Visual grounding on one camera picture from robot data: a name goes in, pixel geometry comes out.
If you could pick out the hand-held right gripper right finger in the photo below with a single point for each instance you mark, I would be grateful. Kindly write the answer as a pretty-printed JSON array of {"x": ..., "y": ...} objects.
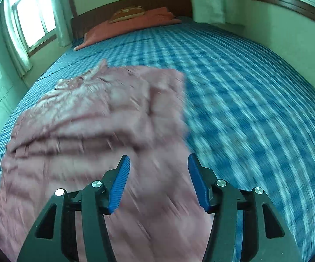
[{"x": 198, "y": 182}]

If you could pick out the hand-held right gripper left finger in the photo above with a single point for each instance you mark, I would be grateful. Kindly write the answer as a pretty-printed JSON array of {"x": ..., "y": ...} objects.
[{"x": 119, "y": 185}]

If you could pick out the pink down jacket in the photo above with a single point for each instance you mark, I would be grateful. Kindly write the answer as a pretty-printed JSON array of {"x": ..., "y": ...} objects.
[{"x": 92, "y": 131}]

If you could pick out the bed with blue plaid sheet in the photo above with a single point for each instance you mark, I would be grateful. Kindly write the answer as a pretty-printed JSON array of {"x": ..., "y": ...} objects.
[{"x": 242, "y": 101}]

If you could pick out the white curtain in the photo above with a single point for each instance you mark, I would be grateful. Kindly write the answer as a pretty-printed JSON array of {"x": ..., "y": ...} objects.
[
  {"x": 62, "y": 19},
  {"x": 214, "y": 2},
  {"x": 15, "y": 46}
]

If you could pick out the orange pillow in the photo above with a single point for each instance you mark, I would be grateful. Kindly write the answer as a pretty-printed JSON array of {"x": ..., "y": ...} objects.
[{"x": 114, "y": 28}]

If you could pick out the white framed window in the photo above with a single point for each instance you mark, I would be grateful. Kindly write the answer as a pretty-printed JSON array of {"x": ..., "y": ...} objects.
[{"x": 34, "y": 19}]

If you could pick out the brown wooden headboard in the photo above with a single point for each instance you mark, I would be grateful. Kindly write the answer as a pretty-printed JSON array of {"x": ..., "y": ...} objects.
[{"x": 97, "y": 16}]

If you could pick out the patterned brown pillow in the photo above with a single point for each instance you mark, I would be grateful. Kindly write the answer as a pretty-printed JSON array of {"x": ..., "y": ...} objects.
[{"x": 127, "y": 13}]

